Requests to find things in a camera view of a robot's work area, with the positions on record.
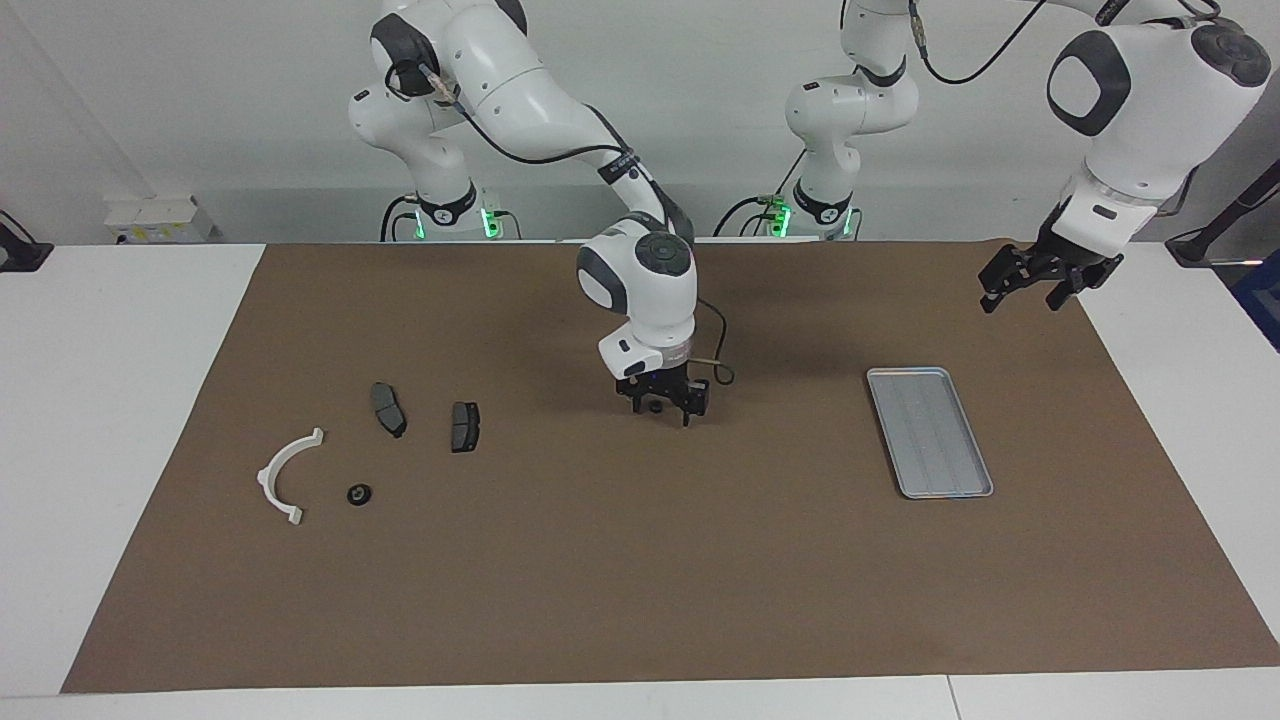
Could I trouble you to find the silver metal tray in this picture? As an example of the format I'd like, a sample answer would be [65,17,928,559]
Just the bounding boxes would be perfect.
[867,367,995,500]

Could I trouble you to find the brown table mat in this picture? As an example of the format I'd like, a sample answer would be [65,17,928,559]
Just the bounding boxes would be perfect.
[60,240,1280,696]

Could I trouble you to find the blue bin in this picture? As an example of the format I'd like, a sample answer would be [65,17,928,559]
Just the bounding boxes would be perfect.
[1232,250,1280,353]

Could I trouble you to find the curved dark brake pad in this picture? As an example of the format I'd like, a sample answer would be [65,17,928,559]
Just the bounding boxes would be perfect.
[371,381,409,440]

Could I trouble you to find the white power box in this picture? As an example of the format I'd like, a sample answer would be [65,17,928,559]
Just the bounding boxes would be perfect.
[104,195,217,245]

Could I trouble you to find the black camera stand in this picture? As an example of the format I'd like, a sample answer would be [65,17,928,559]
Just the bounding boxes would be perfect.
[1165,158,1280,269]

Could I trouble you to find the black left base cables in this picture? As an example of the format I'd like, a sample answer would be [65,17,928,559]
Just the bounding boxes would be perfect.
[713,148,809,239]

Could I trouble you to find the black base cables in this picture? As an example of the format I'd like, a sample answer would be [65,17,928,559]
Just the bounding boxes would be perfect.
[380,195,421,243]
[713,148,809,239]

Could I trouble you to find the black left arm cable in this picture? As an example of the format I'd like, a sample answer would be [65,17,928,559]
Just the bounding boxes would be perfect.
[905,0,1221,216]

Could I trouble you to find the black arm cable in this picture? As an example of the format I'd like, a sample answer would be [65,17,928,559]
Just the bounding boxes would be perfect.
[400,60,736,386]
[905,0,1221,216]

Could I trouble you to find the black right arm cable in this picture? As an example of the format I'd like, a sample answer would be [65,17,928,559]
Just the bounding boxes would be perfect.
[400,60,736,386]

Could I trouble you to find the black right base cables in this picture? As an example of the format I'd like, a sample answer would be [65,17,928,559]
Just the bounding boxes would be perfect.
[380,195,421,243]

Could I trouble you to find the white curved plastic bracket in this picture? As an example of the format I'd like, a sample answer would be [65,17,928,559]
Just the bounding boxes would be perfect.
[257,428,326,526]

